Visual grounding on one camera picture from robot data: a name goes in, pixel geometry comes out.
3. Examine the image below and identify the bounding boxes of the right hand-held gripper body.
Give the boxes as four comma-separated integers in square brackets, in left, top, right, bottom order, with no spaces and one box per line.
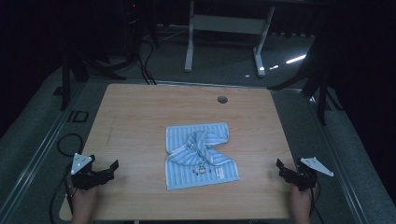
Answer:
[291,156,335,191]

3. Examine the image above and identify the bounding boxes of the person's right hand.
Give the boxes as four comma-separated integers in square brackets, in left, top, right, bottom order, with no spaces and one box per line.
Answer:
[290,184,317,216]

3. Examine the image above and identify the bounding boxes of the person's left hand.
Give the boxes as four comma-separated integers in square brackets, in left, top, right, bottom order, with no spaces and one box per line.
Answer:
[71,185,98,216]

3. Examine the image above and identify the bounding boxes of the black cable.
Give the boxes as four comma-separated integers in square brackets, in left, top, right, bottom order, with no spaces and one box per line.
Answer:
[49,164,76,224]
[135,39,158,86]
[308,186,327,224]

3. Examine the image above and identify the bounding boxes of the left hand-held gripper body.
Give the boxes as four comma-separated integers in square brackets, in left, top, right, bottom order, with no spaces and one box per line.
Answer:
[70,152,106,191]

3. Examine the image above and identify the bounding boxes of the white metal desk frame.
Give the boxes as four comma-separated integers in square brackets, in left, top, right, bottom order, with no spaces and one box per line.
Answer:
[184,0,276,78]

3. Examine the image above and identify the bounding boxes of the black metal stand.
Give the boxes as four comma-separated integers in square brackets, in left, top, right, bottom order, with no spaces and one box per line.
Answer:
[52,50,127,112]
[267,31,344,126]

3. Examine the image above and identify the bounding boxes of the dark computer tower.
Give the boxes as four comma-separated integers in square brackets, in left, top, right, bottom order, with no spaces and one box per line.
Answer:
[121,0,142,64]

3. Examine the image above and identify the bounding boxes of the blue striped towel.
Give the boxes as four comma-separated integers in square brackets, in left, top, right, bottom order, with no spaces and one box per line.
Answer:
[164,121,241,191]

